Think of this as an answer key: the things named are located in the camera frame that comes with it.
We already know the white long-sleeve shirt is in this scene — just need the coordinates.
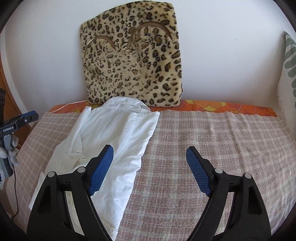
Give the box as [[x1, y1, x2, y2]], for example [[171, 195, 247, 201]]
[[29, 97, 160, 240]]

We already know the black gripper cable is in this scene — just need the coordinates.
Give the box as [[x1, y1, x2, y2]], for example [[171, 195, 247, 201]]
[[10, 165, 19, 220]]

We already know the leopard print cushion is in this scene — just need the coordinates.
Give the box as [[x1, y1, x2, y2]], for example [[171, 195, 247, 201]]
[[79, 1, 183, 108]]

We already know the pink plaid bed blanket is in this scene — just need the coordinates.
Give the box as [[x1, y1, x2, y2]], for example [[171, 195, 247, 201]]
[[14, 110, 295, 240]]

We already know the wooden door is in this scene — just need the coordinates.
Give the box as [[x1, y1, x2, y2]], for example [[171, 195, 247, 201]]
[[0, 61, 32, 150]]

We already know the left hand grey glove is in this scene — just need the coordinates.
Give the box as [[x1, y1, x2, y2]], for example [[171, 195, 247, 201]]
[[0, 135, 20, 166]]

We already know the green striped white blanket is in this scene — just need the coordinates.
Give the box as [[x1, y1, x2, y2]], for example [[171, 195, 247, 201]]
[[277, 32, 296, 133]]

